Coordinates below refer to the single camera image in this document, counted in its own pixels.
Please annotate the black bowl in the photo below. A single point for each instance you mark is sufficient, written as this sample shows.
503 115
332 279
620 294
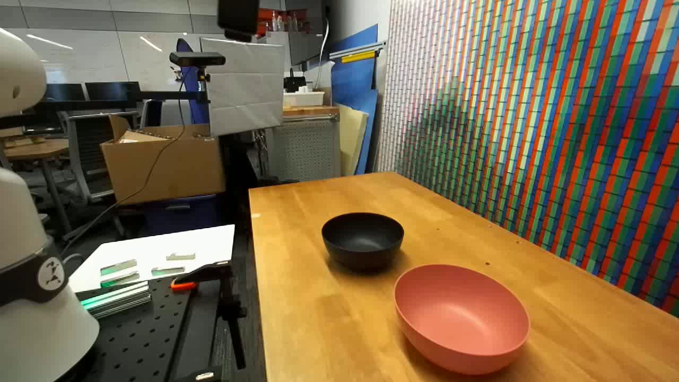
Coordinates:
363 240

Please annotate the white paper sheet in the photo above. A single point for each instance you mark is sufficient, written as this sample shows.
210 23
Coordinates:
154 255

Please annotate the white panel on stand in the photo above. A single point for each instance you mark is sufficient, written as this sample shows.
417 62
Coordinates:
247 89

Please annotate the cardboard box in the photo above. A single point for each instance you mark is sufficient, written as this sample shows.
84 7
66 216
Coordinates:
165 163

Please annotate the black camera on stand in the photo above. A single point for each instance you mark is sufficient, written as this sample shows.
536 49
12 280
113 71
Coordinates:
196 58

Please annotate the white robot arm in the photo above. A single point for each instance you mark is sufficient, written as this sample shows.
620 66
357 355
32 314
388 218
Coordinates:
43 328

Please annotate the blue foam board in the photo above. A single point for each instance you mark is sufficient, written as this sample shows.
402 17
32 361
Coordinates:
355 85

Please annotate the pink bowl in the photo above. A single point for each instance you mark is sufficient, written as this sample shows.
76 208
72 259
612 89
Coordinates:
462 320

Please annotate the black monitor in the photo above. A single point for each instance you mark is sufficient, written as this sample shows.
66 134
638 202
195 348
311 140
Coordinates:
242 19

